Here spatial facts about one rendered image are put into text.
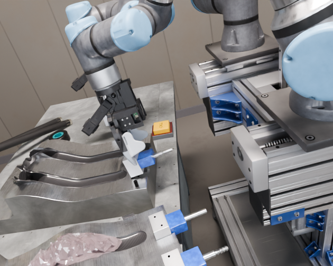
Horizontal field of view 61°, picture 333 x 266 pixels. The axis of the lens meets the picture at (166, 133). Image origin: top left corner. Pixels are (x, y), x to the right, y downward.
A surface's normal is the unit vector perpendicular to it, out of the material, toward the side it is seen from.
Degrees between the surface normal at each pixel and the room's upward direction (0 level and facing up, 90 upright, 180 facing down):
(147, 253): 0
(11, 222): 90
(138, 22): 79
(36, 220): 90
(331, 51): 97
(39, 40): 90
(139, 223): 0
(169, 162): 0
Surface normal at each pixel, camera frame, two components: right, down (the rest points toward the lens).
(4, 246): -0.22, -0.82
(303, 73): -0.38, 0.66
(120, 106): -0.04, 0.42
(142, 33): 0.80, -0.06
